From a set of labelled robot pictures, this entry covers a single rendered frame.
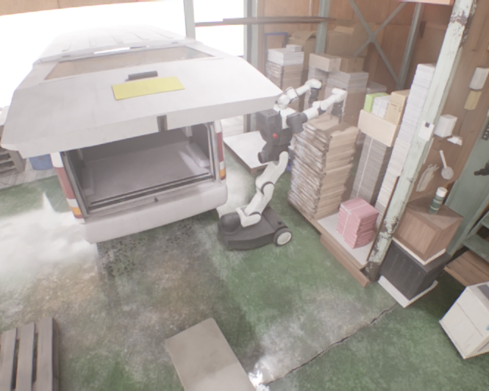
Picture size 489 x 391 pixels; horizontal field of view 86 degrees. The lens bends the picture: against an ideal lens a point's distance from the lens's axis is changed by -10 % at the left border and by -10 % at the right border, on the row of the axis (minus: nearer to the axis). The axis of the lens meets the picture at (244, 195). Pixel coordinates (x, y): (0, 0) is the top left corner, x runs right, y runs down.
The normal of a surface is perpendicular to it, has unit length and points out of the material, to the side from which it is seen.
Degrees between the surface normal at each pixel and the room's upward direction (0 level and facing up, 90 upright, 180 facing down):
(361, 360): 0
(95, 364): 0
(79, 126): 11
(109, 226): 86
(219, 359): 0
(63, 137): 106
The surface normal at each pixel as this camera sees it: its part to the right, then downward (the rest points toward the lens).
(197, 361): 0.00, -0.81
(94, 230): 0.36, 0.50
